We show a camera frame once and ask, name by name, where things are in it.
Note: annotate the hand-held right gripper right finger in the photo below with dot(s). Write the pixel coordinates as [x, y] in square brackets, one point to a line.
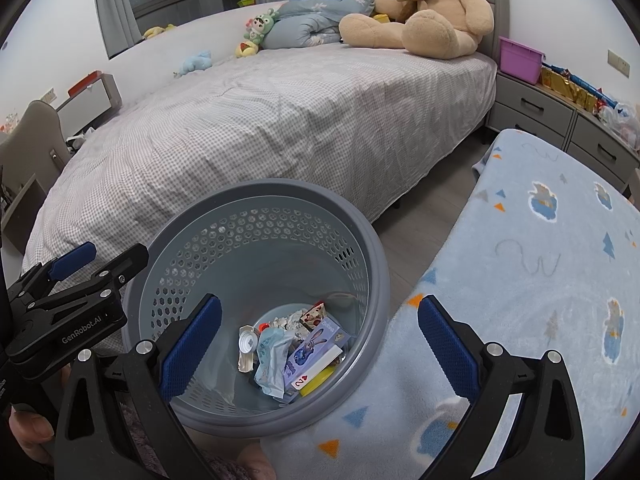
[447, 345]

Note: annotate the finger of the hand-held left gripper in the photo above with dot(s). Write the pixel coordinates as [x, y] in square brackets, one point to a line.
[125, 262]
[72, 257]

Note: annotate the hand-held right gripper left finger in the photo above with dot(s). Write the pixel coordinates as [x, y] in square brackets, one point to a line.
[192, 345]

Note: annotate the light blue wet wipes packet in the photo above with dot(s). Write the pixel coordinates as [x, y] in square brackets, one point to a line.
[272, 360]

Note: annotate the white paper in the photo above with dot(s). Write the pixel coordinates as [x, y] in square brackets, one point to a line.
[282, 322]

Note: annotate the white playing card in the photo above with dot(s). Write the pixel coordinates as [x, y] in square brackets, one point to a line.
[310, 372]

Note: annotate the purple toothpaste box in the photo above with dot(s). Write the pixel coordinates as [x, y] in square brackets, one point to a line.
[315, 340]

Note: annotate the beige snack wrapper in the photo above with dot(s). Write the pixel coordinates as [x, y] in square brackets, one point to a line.
[314, 314]

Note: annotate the grey perforated waste basket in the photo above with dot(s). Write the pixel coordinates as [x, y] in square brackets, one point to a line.
[300, 240]

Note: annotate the person's left hand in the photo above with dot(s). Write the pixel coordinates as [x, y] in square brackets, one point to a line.
[32, 430]

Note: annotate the light blue printed blanket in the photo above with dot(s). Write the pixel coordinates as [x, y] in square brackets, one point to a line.
[525, 285]

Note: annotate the beige framed white panel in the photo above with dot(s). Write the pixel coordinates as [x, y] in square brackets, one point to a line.
[90, 95]

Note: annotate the grey checked bed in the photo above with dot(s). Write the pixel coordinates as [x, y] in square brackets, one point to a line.
[275, 125]

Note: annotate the light blue plush toy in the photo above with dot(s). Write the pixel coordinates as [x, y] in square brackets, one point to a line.
[195, 62]

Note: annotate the yellow plush toy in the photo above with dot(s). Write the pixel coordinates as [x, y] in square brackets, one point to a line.
[157, 31]

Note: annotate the yellow red fruit plush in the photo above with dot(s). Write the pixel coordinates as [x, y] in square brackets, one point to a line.
[246, 49]

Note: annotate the grey curtain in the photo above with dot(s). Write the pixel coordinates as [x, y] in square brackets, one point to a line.
[115, 5]

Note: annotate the green hooded plush doll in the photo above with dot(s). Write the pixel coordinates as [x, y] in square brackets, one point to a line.
[260, 25]

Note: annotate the clear plastic bag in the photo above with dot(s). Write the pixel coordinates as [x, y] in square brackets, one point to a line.
[620, 125]

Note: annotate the gold foil box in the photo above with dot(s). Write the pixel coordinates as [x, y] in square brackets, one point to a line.
[565, 87]

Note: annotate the purple plastic basket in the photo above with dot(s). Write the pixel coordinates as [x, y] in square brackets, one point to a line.
[520, 60]

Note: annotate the blue patterned gift roll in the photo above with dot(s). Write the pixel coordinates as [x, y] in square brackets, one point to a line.
[585, 82]

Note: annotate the large beige teddy bear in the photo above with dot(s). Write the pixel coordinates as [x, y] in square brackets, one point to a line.
[440, 10]

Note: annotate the wall socket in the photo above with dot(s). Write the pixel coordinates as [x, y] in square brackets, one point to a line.
[618, 62]

